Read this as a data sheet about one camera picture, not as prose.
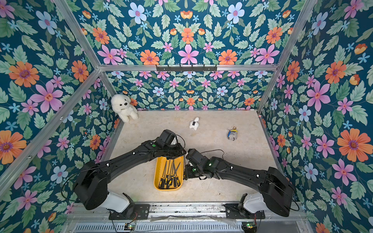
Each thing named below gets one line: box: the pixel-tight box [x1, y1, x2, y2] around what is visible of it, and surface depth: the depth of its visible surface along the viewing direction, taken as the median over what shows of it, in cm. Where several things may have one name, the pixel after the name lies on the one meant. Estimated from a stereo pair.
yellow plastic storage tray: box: [153, 155, 185, 192], surface depth 88 cm
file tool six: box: [172, 160, 177, 188], surface depth 84 cm
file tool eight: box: [166, 159, 172, 190], surface depth 82 cm
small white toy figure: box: [188, 116, 200, 131], surface depth 109 cm
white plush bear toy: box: [110, 94, 139, 123], surface depth 106 cm
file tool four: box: [175, 161, 182, 187], surface depth 85 cm
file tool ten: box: [158, 160, 169, 190], surface depth 84 cm
